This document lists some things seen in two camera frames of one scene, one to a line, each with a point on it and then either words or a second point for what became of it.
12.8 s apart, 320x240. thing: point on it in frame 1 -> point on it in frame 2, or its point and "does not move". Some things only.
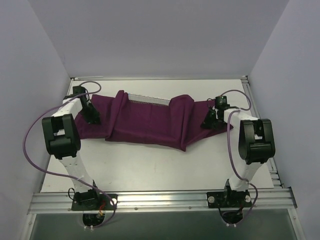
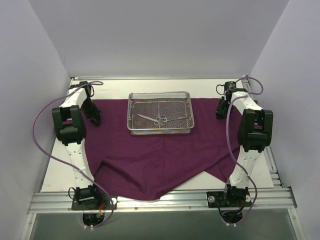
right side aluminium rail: x=275 y=179 does not move
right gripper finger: x=210 y=121 -> x=220 y=115
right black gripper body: x=211 y=119 does not move
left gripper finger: x=91 y=115 does not move
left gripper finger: x=87 y=113 does not move
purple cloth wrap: x=179 y=124 -> x=147 y=167
